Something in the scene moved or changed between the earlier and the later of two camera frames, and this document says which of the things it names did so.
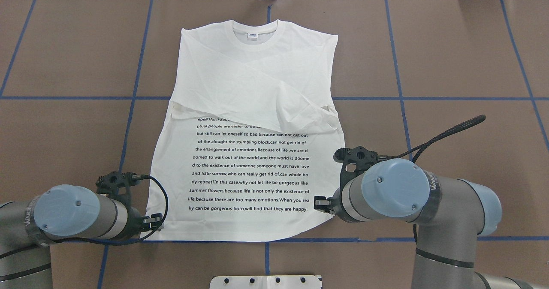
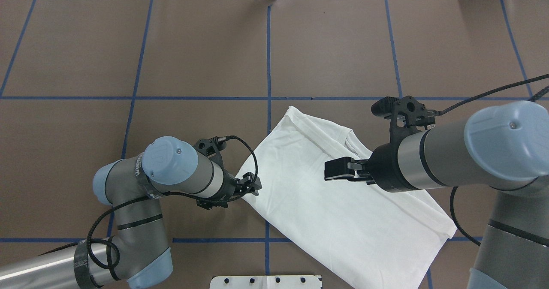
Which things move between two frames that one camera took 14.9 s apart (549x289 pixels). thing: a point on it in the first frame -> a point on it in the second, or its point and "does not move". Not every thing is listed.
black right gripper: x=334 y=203 -> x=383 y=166
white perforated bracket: x=266 y=282 does not move
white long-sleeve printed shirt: x=250 y=135 -> x=352 y=235
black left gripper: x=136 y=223 -> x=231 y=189
